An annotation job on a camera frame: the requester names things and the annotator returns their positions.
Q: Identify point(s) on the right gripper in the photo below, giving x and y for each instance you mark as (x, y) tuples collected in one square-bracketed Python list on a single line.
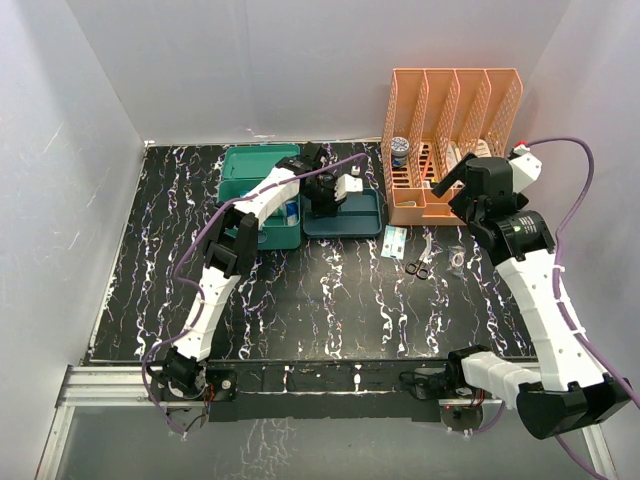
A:
[(458, 174)]

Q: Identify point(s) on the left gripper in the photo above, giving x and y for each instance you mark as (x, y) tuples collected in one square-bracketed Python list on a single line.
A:
[(331, 208)]

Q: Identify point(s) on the dark teal divider tray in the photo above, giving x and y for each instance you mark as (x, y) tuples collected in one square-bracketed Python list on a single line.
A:
[(358, 217)]

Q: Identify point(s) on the black handled scissors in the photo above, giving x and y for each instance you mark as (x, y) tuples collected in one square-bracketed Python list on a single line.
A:
[(419, 267)]

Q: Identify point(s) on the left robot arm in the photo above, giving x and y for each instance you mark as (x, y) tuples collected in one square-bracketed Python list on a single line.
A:
[(230, 245)]

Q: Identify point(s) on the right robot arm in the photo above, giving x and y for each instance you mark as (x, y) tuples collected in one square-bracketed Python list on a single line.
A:
[(571, 389)]

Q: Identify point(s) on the white tube packages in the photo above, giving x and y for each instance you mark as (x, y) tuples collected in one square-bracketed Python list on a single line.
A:
[(452, 156)]

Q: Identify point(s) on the white blister card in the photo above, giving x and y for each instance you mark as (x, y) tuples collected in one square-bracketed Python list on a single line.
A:
[(482, 149)]

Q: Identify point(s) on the orange file organizer rack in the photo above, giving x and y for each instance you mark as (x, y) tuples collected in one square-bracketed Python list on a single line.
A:
[(432, 107)]

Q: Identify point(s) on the blue lid round jar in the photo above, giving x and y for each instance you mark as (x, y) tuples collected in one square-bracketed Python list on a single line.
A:
[(400, 150)]

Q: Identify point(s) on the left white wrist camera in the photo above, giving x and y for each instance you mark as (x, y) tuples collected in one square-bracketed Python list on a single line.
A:
[(347, 184)]

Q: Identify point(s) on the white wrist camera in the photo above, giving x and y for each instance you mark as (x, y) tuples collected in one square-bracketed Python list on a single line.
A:
[(526, 167), (347, 184)]

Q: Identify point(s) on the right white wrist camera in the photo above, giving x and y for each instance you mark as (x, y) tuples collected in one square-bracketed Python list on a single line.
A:
[(526, 167)]

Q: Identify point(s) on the small clear ring bag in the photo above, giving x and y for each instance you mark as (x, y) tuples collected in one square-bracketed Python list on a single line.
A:
[(456, 260)]

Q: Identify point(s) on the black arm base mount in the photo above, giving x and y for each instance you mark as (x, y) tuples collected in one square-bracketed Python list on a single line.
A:
[(331, 389)]

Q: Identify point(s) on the aluminium frame rail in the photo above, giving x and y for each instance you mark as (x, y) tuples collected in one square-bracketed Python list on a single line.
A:
[(317, 420)]

